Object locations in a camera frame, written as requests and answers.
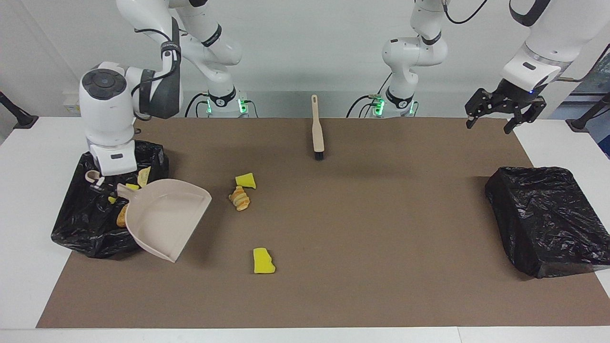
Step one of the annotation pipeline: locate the black stand pole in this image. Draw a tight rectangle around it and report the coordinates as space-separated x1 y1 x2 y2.
0 91 40 130
566 93 610 132

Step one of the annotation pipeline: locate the black base cable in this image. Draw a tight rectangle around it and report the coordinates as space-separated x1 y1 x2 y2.
185 92 210 118
346 95 377 118

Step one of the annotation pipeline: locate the beige plastic dustpan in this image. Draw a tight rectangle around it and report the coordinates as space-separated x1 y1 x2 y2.
85 170 213 263

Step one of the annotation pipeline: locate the yellow sponge chunk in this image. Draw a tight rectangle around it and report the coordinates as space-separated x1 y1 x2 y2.
253 248 276 274

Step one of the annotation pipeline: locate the brown paper table mat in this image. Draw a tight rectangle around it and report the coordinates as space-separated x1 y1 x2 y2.
37 118 610 329

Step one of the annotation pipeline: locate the green and yellow sponge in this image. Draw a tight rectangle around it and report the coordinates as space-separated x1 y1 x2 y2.
108 183 141 204

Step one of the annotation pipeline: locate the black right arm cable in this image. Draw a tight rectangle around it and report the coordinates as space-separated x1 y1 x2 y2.
131 28 184 122

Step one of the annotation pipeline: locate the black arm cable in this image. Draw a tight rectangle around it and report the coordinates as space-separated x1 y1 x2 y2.
131 28 184 122
441 0 490 24

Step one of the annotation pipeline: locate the beige brush with black bristles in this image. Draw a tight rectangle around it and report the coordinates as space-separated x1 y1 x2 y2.
311 94 325 160

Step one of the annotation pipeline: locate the black bag lined bin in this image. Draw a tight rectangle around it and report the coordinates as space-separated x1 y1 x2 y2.
51 139 170 259
485 166 610 279

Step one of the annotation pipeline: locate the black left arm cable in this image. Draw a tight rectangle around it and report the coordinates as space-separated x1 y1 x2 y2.
441 0 490 24

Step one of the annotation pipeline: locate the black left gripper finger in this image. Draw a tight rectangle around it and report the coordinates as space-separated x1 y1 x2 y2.
504 98 547 135
466 88 494 129

